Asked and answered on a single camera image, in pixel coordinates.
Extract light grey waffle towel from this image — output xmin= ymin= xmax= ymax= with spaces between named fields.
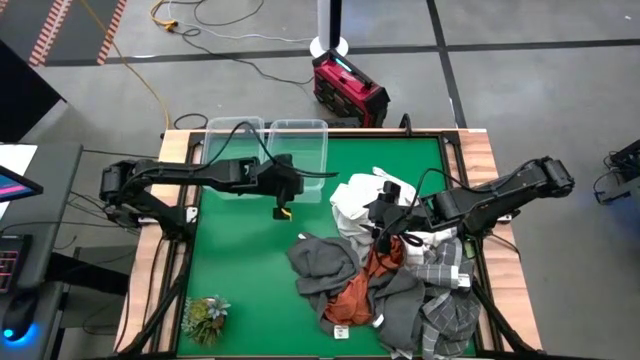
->
xmin=333 ymin=209 xmax=374 ymax=264

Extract clear plastic bin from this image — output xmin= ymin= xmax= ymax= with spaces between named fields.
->
xmin=265 ymin=118 xmax=330 ymax=205
xmin=202 ymin=115 xmax=266 ymax=201

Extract white paper sheet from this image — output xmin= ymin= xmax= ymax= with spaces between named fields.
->
xmin=0 ymin=143 xmax=39 ymax=176

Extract white towel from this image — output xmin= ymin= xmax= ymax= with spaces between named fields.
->
xmin=328 ymin=166 xmax=459 ymax=267

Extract grey desk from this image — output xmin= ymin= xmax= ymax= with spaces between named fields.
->
xmin=0 ymin=142 xmax=85 ymax=360

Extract dark grey terry towel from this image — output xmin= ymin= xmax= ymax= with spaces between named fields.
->
xmin=285 ymin=232 xmax=362 ymax=314
xmin=367 ymin=269 xmax=429 ymax=360

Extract looped black floor cable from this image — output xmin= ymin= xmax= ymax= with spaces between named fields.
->
xmin=192 ymin=0 xmax=266 ymax=28

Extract computer monitor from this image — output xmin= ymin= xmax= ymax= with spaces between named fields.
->
xmin=0 ymin=164 xmax=45 ymax=204

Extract white floor cable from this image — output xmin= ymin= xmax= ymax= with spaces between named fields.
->
xmin=166 ymin=0 xmax=315 ymax=45

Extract long black floor cable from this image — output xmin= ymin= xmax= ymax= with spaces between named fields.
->
xmin=179 ymin=27 xmax=315 ymax=86

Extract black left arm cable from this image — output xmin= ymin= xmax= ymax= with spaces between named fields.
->
xmin=202 ymin=120 xmax=340 ymax=179

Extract dark grey towel dotted lines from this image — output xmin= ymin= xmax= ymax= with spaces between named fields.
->
xmin=419 ymin=287 xmax=482 ymax=360

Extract green succulent plant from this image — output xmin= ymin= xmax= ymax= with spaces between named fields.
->
xmin=180 ymin=294 xmax=232 ymax=347

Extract black computer mouse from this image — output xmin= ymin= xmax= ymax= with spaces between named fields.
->
xmin=1 ymin=292 xmax=40 ymax=344

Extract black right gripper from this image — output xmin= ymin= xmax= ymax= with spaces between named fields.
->
xmin=365 ymin=196 xmax=434 ymax=256

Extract wooden table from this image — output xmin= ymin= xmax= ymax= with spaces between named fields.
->
xmin=113 ymin=127 xmax=544 ymax=360

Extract black cabinet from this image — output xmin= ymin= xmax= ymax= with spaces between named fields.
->
xmin=0 ymin=39 xmax=67 ymax=144

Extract long yellow floor cable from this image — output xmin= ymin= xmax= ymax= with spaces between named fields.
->
xmin=78 ymin=0 xmax=172 ymax=131

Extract yellow extension cord plug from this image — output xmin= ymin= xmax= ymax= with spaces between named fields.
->
xmin=149 ymin=0 xmax=180 ymax=33

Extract backlit keyboard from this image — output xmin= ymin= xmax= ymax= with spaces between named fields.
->
xmin=0 ymin=234 xmax=32 ymax=296

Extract black equipment with cables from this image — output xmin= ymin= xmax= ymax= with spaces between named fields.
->
xmin=592 ymin=139 xmax=640 ymax=206

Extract red and black power station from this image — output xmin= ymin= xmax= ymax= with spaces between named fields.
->
xmin=311 ymin=48 xmax=392 ymax=129

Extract small black cable loop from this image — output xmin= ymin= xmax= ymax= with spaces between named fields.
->
xmin=172 ymin=112 xmax=209 ymax=131

